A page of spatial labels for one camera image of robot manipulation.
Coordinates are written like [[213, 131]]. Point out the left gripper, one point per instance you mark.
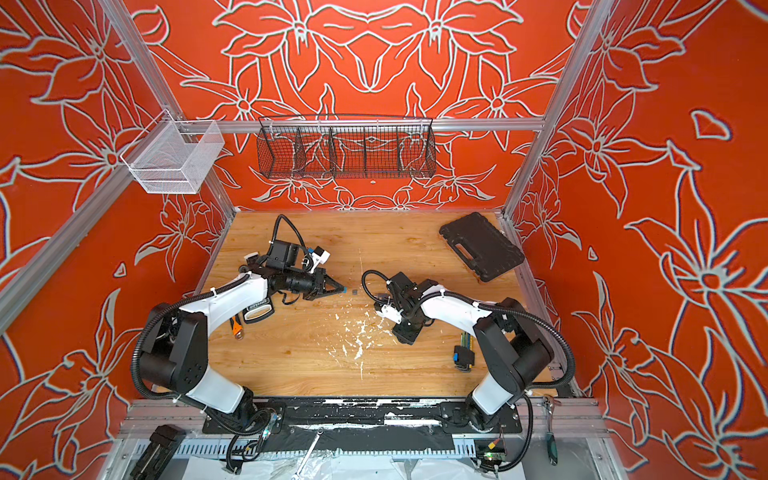
[[323, 278]]

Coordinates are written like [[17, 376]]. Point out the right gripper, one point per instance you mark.
[[411, 327]]

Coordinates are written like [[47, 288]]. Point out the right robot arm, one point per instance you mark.
[[521, 351]]

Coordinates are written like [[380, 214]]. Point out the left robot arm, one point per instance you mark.
[[170, 358]]

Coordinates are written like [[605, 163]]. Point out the pencils bundle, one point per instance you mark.
[[465, 342]]

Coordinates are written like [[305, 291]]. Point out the black box with blue clip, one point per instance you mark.
[[463, 358]]

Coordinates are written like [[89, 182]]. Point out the black tool case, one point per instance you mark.
[[483, 248]]

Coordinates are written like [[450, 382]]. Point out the clear plastic bin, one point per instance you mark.
[[170, 156]]

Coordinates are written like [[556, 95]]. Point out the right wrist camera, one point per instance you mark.
[[389, 312]]

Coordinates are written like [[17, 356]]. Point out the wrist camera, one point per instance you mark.
[[284, 255], [389, 312]]

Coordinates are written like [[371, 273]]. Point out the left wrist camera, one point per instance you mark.
[[284, 255]]

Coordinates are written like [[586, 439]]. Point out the adjustable wrench orange handle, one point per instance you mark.
[[237, 328]]

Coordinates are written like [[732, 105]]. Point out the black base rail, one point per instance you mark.
[[446, 414]]

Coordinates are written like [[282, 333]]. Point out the black wire basket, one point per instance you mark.
[[347, 147]]

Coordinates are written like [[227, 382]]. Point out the green handled screwdriver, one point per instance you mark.
[[551, 448]]

